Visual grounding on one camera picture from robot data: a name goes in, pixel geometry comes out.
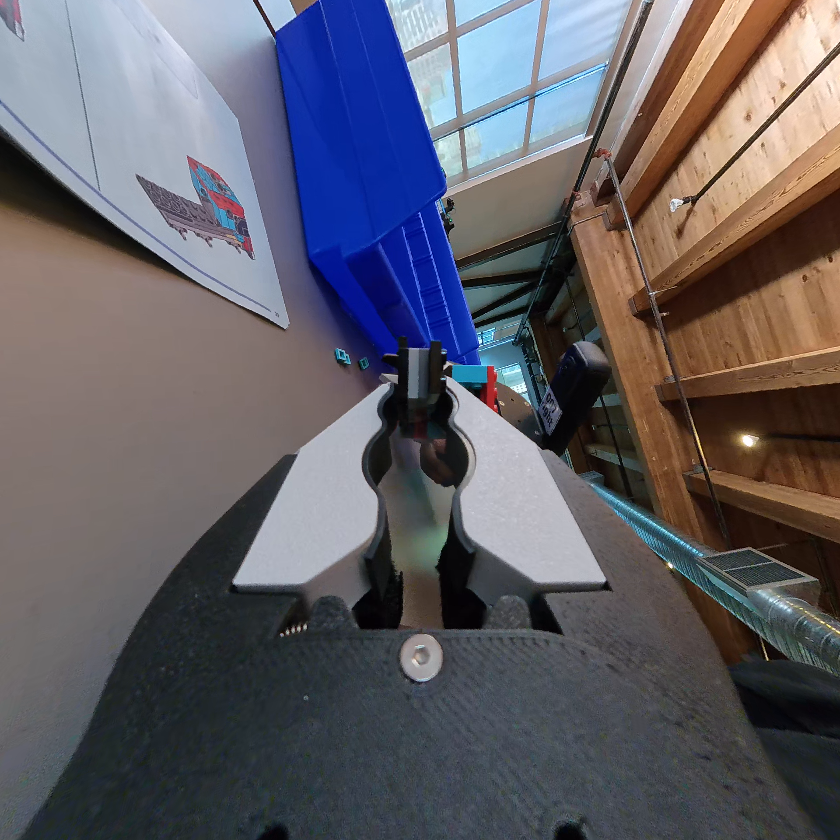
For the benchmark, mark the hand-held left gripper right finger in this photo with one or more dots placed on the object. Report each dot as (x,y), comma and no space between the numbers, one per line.
(525,518)

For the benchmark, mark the blue plastic bin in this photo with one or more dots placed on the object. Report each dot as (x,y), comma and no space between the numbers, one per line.
(354,131)

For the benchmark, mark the black equipment with green lights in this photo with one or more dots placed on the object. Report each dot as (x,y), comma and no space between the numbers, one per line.
(449,210)

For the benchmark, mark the duct vent grille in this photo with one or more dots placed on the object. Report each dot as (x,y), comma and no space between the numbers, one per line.
(754,568)

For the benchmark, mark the red teal grey brick model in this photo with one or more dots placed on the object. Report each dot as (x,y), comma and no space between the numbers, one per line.
(417,374)

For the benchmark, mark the silver spiral air duct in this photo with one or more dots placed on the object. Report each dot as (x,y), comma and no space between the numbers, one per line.
(800,623)

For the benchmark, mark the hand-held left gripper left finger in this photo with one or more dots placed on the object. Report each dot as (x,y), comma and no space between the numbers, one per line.
(308,518)

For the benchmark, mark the black ceiling pipe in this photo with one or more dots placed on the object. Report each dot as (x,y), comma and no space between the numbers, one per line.
(617,85)

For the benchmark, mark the large paned window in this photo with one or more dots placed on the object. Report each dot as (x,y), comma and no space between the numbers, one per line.
(499,65)

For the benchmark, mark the thin metal sprinkler pipe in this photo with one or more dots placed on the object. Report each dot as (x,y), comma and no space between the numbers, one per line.
(651,296)

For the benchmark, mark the black rod with white spotlights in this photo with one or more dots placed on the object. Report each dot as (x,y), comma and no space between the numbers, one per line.
(676,205)

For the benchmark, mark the person's dark jacket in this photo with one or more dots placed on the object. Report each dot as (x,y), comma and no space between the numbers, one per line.
(800,722)

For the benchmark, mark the white instruction booklet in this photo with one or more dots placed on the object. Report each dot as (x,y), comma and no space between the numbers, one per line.
(131,98)

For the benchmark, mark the grey desk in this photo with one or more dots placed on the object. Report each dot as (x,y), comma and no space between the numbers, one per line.
(98,459)

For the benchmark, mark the person's right hand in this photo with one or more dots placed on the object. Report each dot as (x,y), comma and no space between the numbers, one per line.
(436,463)

